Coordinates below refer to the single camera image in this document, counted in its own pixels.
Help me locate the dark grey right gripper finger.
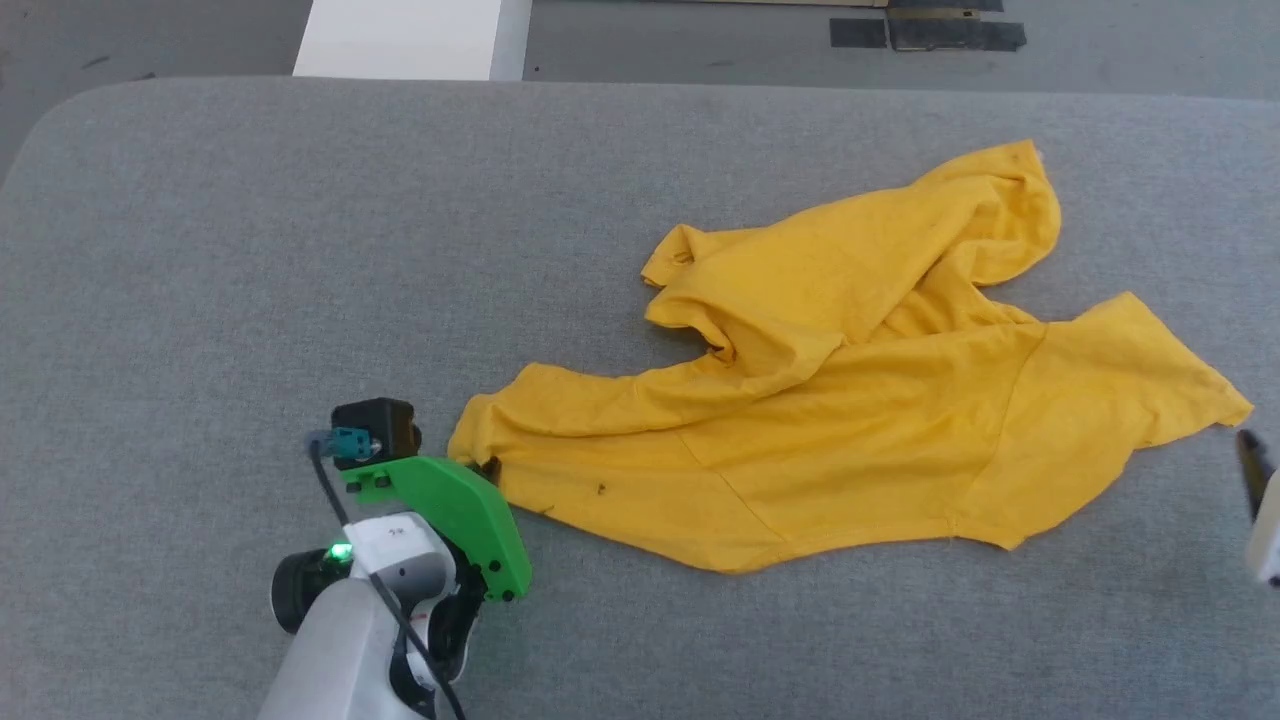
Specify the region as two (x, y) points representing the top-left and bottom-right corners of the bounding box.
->
(1236, 429), (1277, 522)

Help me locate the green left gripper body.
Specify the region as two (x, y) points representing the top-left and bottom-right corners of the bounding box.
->
(339, 454), (534, 605)

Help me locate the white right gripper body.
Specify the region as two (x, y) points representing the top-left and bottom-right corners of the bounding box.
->
(1245, 468), (1280, 588)

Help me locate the yellow cartoon print t-shirt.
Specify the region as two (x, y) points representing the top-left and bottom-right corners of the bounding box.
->
(446, 139), (1255, 575)

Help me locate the grey felt table cover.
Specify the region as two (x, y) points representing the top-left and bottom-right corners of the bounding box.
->
(0, 77), (1280, 720)

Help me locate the white rectangular box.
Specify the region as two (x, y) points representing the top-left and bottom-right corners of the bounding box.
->
(291, 0), (534, 82)

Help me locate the large black floor tape patch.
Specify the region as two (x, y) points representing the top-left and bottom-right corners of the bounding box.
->
(887, 9), (1028, 54)

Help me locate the small black floor tape patch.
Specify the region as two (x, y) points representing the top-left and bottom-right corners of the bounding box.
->
(829, 17), (889, 49)

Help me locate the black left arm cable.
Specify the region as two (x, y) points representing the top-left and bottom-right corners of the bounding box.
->
(307, 433), (467, 720)

